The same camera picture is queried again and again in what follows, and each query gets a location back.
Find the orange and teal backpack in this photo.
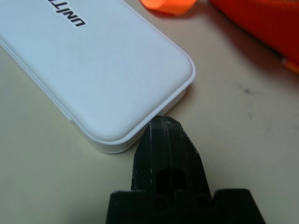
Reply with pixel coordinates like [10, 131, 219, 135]
[139, 0, 299, 75]

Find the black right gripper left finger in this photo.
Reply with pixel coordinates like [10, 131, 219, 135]
[130, 115, 174, 199]

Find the white plastic pencil case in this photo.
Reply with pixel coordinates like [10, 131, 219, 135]
[0, 0, 196, 154]

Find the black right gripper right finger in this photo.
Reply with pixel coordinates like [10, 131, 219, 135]
[165, 116, 213, 197]

